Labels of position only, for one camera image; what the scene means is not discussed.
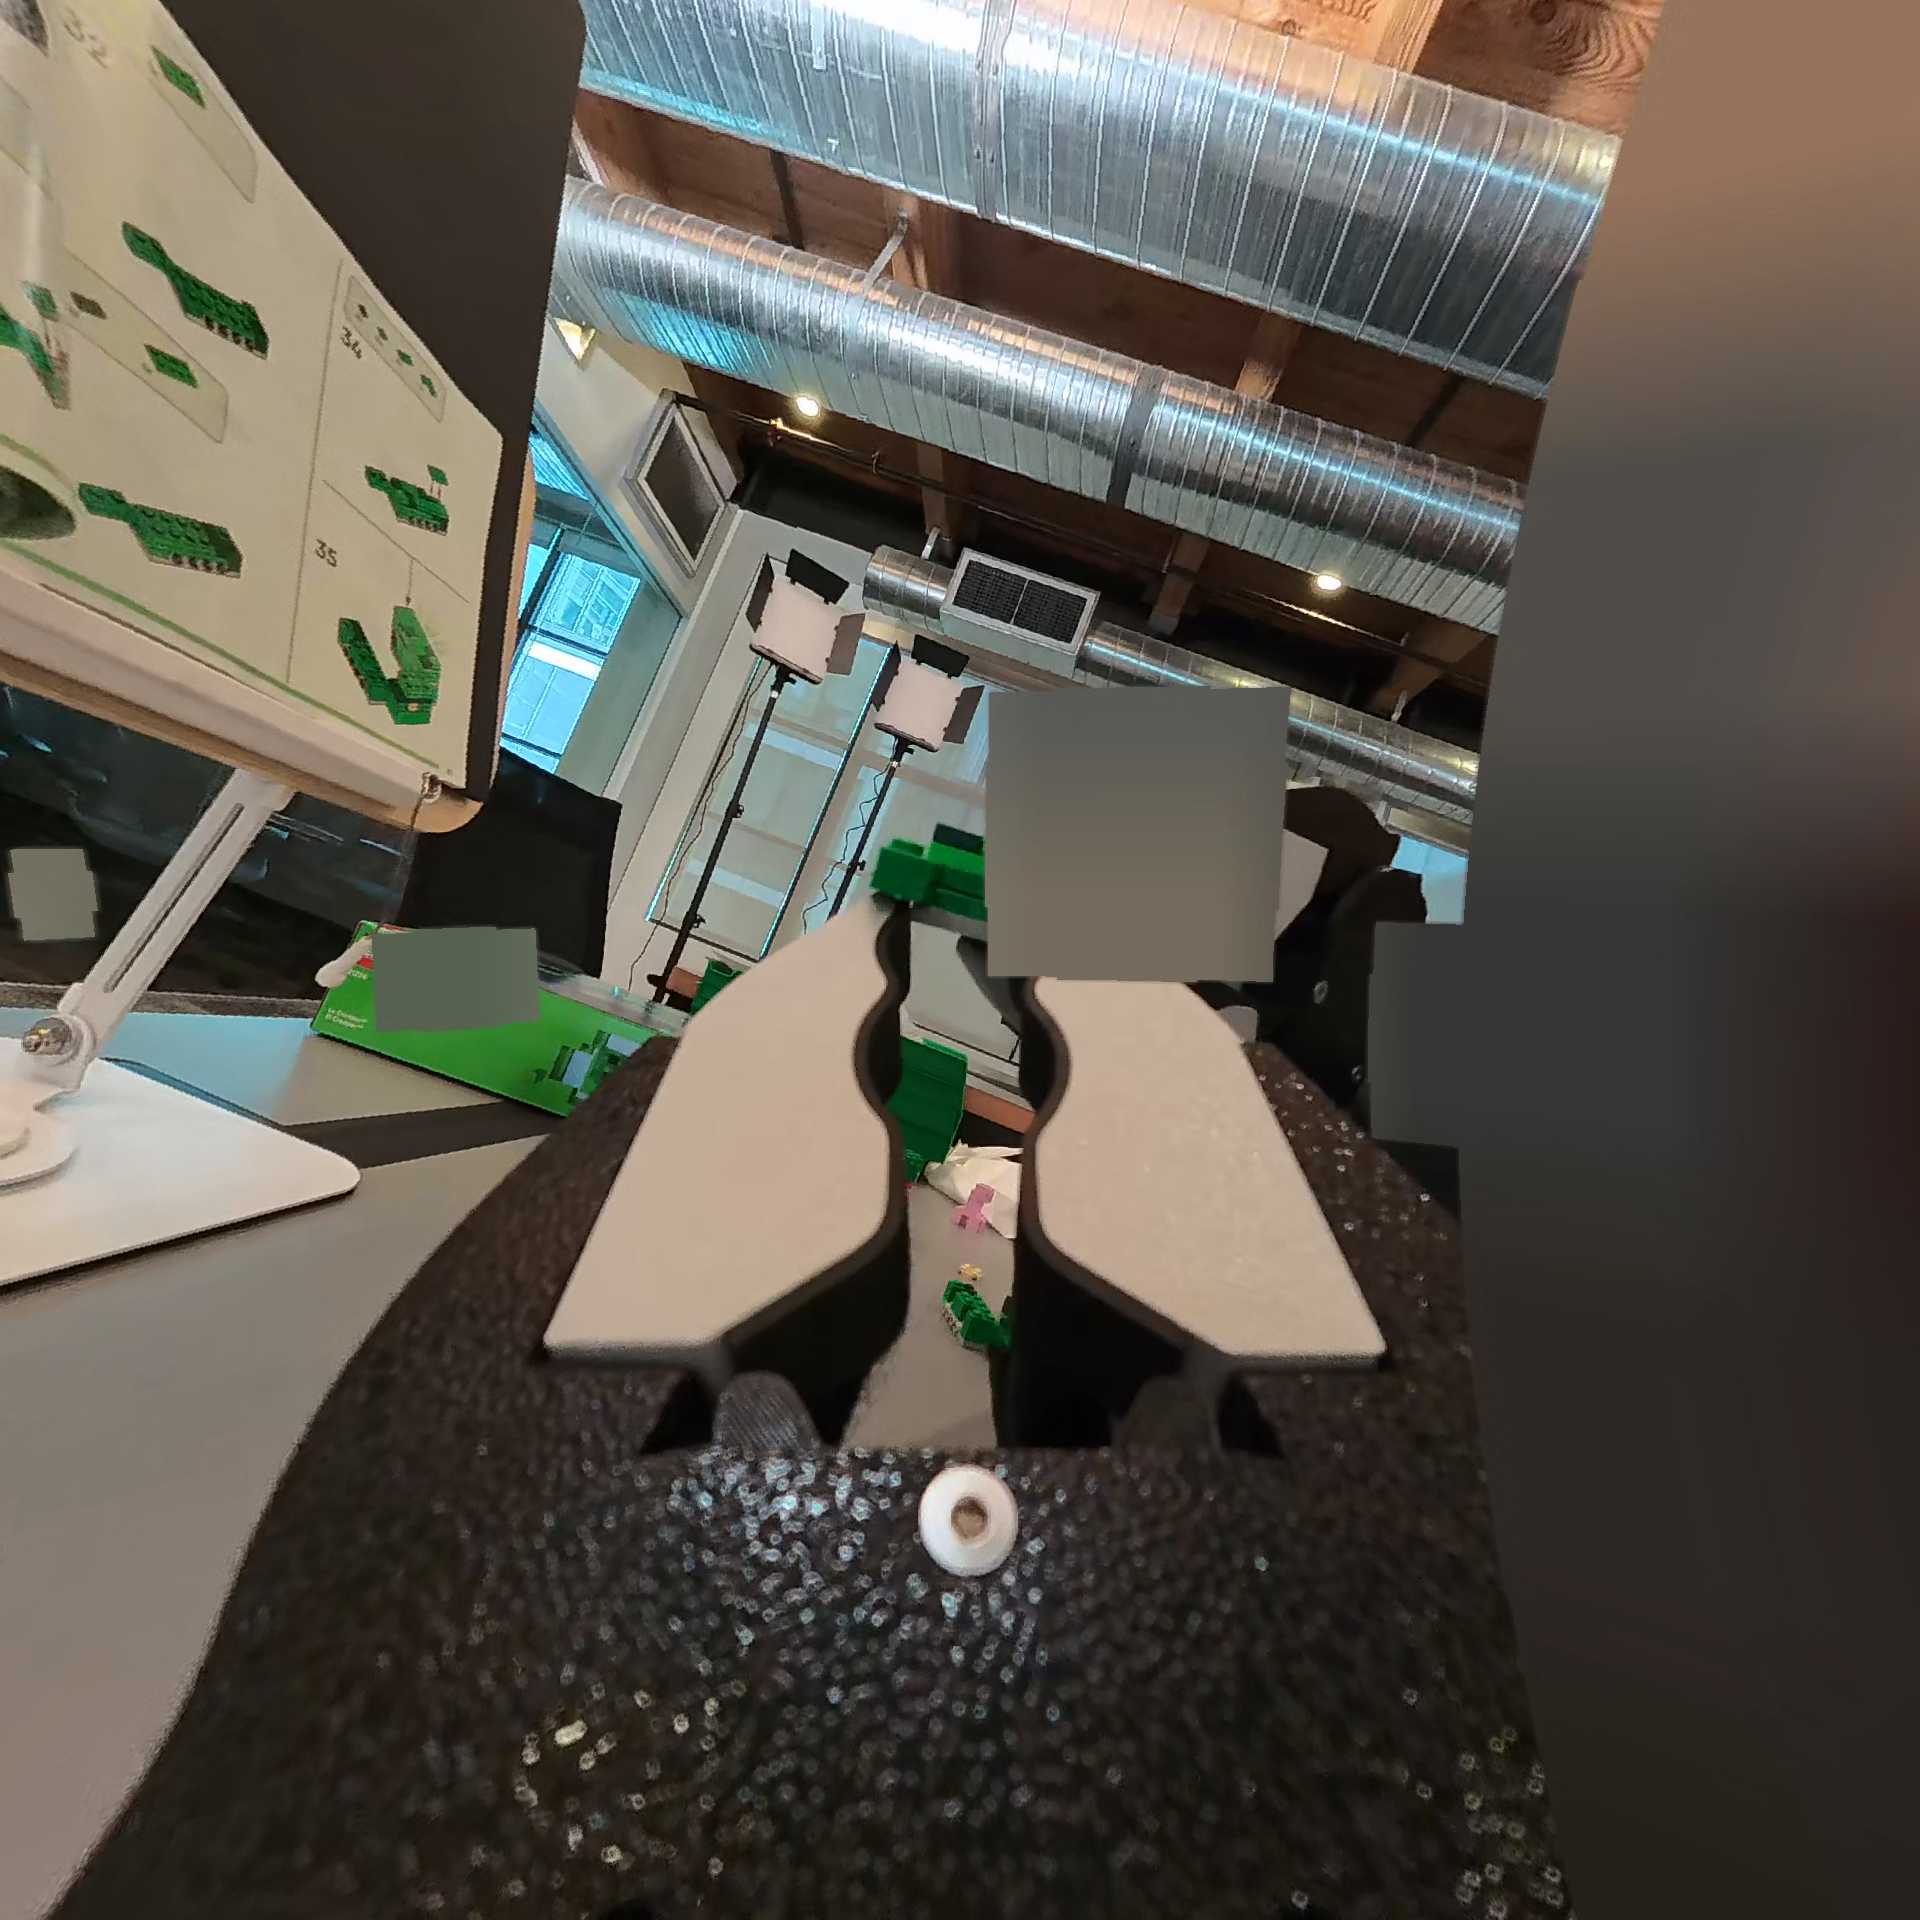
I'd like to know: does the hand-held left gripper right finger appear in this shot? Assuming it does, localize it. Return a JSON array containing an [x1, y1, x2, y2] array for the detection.
[[1014, 983, 1385, 1452]]

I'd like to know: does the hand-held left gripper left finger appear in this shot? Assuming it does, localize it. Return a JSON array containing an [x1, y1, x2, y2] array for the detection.
[[544, 900, 912, 1452]]

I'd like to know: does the green brick assembly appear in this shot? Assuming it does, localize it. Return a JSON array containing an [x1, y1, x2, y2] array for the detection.
[[873, 822, 992, 923]]

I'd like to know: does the grey desk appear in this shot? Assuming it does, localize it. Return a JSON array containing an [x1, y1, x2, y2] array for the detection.
[[0, 975, 1038, 1920]]

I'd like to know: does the stack of green storage bins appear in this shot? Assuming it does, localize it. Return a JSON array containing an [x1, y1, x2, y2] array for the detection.
[[688, 959, 974, 1185]]

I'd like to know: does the green cardboard brick box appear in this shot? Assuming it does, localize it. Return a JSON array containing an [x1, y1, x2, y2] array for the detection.
[[311, 921, 676, 1119]]

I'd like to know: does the black office chair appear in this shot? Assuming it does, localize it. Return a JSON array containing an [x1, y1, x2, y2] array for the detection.
[[407, 747, 623, 991]]

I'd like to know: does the studio panel light on stand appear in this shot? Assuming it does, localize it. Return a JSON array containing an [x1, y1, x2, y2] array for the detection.
[[815, 636, 990, 921], [647, 550, 869, 1011]]

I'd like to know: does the white wooden book stand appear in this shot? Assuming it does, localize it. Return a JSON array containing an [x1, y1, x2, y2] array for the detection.
[[0, 0, 589, 1296]]

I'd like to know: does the brick instruction booklet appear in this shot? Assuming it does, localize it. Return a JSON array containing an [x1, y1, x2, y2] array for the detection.
[[0, 0, 508, 741]]

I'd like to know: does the silver duct with vent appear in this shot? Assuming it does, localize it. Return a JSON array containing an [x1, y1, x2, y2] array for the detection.
[[861, 543, 1487, 819]]

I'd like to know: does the white duct vent grille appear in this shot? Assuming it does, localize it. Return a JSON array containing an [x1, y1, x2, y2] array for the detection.
[[943, 547, 1102, 656]]

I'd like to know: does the wall air vent grille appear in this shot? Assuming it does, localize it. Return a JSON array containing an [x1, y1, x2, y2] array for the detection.
[[623, 401, 732, 575]]

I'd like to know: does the silver ventilation duct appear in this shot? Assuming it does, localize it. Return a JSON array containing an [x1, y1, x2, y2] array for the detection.
[[550, 176, 1525, 568], [575, 0, 1630, 400]]

